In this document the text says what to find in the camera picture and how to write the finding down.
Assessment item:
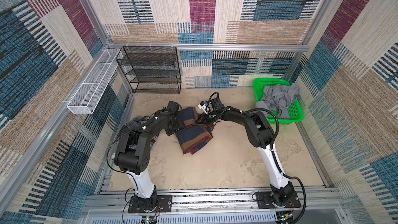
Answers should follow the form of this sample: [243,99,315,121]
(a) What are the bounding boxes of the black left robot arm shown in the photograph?
[114,101,185,211]

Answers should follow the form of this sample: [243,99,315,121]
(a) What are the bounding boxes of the aluminium mounting rail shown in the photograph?
[78,187,354,224]

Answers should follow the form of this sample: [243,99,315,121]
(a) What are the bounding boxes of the grey plaid long sleeve shirt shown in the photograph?
[119,116,161,153]

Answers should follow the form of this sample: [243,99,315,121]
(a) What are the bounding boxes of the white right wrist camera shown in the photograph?
[198,101,213,114]

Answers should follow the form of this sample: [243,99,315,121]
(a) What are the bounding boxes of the black corrugated cable conduit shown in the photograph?
[207,91,307,224]

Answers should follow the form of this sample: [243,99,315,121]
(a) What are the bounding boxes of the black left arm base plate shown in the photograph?
[128,195,173,214]

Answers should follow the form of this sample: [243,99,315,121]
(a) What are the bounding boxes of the black wire mesh shelf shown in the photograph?
[116,46,182,94]

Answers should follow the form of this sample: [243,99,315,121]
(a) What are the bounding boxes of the white wire mesh tray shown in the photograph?
[67,49,120,115]

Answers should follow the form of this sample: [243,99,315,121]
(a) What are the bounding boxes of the multicolour plaid long sleeve shirt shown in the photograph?
[175,107,214,155]

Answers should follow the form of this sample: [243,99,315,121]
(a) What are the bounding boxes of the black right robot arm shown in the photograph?
[197,97,295,208]

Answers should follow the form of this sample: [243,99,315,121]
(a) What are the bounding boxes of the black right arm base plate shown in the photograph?
[252,191,302,209]

